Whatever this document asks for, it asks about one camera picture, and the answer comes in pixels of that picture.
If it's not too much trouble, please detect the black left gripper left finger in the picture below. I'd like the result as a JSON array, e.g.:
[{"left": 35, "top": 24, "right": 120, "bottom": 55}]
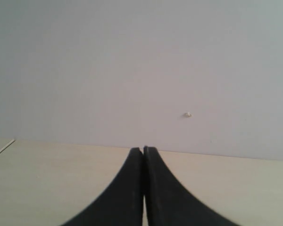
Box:
[{"left": 64, "top": 147, "right": 143, "bottom": 226}]

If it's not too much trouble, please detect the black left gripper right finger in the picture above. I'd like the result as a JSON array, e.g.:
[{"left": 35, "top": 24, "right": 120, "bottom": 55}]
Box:
[{"left": 143, "top": 146, "right": 236, "bottom": 226}]

